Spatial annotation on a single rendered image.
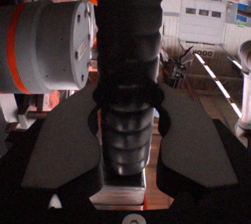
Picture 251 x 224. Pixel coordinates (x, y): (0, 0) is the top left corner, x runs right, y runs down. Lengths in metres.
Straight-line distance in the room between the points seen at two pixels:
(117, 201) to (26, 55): 0.19
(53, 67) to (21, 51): 0.04
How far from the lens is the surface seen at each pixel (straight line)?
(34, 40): 0.25
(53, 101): 0.61
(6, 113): 0.39
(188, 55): 0.92
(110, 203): 0.17
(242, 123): 1.06
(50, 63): 0.25
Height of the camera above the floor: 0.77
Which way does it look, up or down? 30 degrees up
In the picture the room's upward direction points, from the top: 179 degrees counter-clockwise
